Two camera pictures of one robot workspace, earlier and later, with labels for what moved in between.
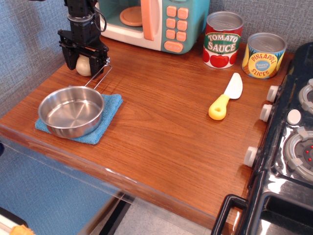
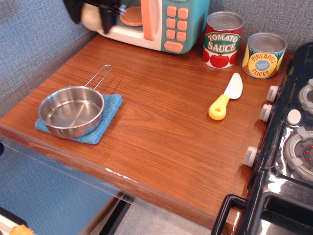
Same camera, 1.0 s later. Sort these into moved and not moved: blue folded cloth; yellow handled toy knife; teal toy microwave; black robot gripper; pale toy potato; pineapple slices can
Moved: pale toy potato; black robot gripper
Not moved: blue folded cloth; teal toy microwave; pineapple slices can; yellow handled toy knife
